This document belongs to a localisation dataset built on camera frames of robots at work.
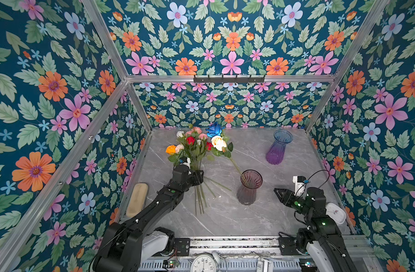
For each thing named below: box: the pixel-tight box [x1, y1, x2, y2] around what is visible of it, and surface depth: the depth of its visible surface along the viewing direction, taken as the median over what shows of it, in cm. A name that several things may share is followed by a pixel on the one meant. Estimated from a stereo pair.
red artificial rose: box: [185, 136, 196, 146], surface depth 104 cm
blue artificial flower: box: [205, 121, 226, 139], surface depth 62 cm
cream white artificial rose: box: [211, 135, 227, 153], surface depth 60 cm
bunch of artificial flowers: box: [165, 122, 241, 215], surface depth 95 cm
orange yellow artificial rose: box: [165, 145, 177, 156], surface depth 106 cm
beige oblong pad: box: [126, 182, 149, 218], surface depth 88 cm
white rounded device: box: [324, 202, 347, 224], surface depth 82 cm
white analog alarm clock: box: [190, 251, 221, 272], surface depth 68 cm
